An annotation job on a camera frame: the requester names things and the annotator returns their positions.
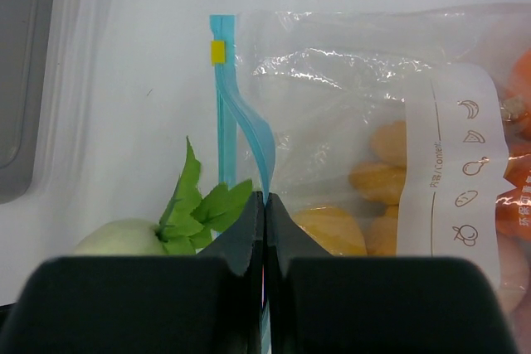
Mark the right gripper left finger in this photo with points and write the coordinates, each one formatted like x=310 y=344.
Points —
x=206 y=303

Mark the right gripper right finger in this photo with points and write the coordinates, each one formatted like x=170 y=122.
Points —
x=325 y=304

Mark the white fake radish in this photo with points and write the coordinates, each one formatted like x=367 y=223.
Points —
x=186 y=226

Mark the zip top bag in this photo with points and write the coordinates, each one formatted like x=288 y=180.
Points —
x=405 y=121

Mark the clear plastic container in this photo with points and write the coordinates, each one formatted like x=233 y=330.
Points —
x=25 y=27

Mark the yellow fake fruit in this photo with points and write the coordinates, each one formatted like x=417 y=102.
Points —
x=333 y=229

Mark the orange fake fruit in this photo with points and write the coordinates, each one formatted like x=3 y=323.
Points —
x=519 y=86

